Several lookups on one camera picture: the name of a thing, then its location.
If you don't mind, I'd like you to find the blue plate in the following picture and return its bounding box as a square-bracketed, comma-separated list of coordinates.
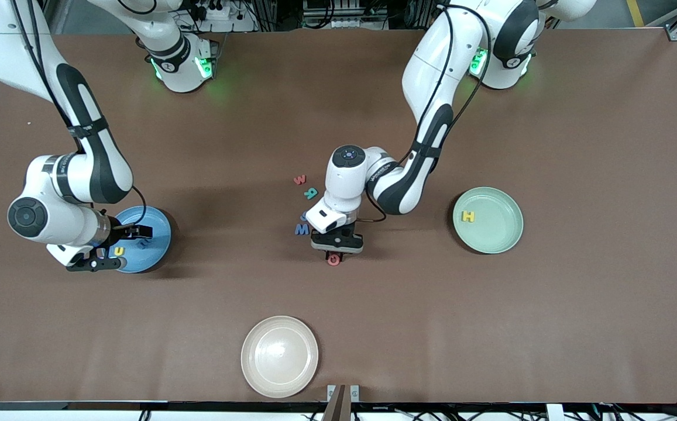
[102, 205, 172, 274]

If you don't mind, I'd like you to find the beige plate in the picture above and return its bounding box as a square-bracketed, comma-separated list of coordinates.
[240, 316, 319, 399]

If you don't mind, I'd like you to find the green plate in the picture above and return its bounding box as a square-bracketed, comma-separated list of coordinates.
[453, 187, 524, 254]

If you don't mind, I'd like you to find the white power strip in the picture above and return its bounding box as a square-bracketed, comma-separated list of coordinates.
[195, 0, 257, 33]

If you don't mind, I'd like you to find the metal equipment rack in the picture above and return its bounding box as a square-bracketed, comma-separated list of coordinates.
[302, 0, 389, 30]

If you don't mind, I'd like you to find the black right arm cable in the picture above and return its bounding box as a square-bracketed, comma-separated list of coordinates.
[11, 0, 148, 227]

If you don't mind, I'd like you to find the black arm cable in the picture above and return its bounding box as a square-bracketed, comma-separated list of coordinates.
[11, 0, 148, 227]
[355, 3, 494, 224]

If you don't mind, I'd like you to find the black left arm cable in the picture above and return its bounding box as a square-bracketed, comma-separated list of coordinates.
[355, 3, 494, 224]

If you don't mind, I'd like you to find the brown camera mount post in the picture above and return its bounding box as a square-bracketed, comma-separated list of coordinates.
[322, 384, 346, 421]

